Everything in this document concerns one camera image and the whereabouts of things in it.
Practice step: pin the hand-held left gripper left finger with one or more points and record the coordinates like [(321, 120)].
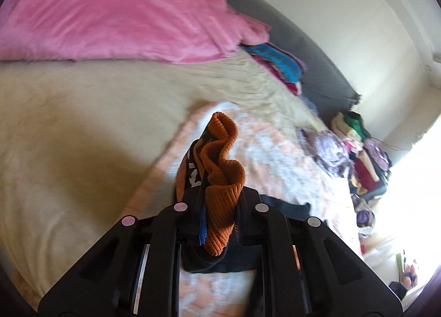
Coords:
[(193, 220)]

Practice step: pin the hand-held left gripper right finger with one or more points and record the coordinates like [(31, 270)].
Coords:
[(248, 220)]

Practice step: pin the black garment with orange trim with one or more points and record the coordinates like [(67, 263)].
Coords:
[(224, 172)]

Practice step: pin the small heap of purple clothes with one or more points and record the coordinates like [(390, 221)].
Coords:
[(363, 215)]

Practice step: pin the pile of mixed clothes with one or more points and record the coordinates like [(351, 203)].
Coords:
[(365, 158)]

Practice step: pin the stack of colourful folded clothes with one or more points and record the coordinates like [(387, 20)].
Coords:
[(279, 65)]

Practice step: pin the peach and white patterned blanket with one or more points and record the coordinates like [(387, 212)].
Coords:
[(275, 165)]

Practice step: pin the crumpled lilac garment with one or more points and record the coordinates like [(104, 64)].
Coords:
[(327, 151)]

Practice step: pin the beige bed cover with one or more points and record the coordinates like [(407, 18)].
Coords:
[(86, 131)]

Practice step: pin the grey headboard cushion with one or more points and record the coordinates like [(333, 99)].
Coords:
[(303, 51)]

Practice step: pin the pink blanket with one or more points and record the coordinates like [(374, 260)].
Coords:
[(103, 13)]

